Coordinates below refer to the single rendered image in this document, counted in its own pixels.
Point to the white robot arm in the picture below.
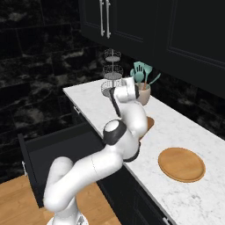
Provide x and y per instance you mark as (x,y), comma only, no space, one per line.
(88,167)

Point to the closed black drawer front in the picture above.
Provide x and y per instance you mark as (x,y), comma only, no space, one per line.
(80,118)

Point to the open black drawer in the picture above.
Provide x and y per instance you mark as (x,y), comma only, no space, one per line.
(55,146)

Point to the round wooden cutting board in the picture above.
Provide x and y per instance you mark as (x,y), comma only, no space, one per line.
(181,164)

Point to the beige utensil pot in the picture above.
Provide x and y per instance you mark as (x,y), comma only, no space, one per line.
(145,95)

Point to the teal spoon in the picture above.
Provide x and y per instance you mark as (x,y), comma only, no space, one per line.
(139,77)

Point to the teal slotted spatula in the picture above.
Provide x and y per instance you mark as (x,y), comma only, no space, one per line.
(139,67)

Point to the teal solid spatula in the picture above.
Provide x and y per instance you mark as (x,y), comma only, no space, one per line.
(147,70)

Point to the black lower cupboard front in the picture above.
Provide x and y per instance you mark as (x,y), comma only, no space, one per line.
(132,196)

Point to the narrow black wall cupboard door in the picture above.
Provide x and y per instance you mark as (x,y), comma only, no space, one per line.
(90,16)

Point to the wide black wall cupboard door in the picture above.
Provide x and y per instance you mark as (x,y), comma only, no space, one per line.
(193,35)

